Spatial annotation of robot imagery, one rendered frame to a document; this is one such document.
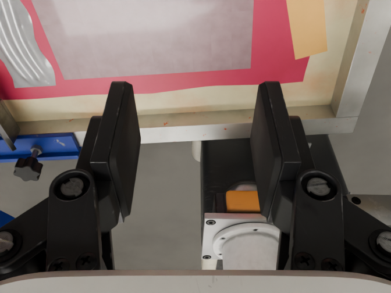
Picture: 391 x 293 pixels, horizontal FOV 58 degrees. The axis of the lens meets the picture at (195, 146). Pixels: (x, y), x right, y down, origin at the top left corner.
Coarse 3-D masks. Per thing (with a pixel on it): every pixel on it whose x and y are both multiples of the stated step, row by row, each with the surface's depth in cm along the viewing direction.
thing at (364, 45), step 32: (384, 0) 44; (352, 32) 50; (384, 32) 47; (352, 64) 51; (352, 96) 55; (32, 128) 62; (64, 128) 62; (160, 128) 60; (192, 128) 60; (224, 128) 60; (320, 128) 60; (352, 128) 60
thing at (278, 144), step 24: (264, 96) 12; (264, 120) 11; (288, 120) 11; (264, 144) 11; (288, 144) 10; (264, 168) 11; (288, 168) 10; (312, 168) 11; (264, 192) 11; (288, 192) 10; (264, 216) 12; (288, 216) 10; (360, 216) 9; (360, 240) 9; (384, 240) 9; (384, 264) 9
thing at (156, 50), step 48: (48, 0) 48; (96, 0) 48; (144, 0) 48; (192, 0) 48; (240, 0) 48; (48, 48) 53; (96, 48) 53; (144, 48) 53; (192, 48) 53; (240, 48) 53; (288, 48) 53; (0, 96) 60; (48, 96) 60
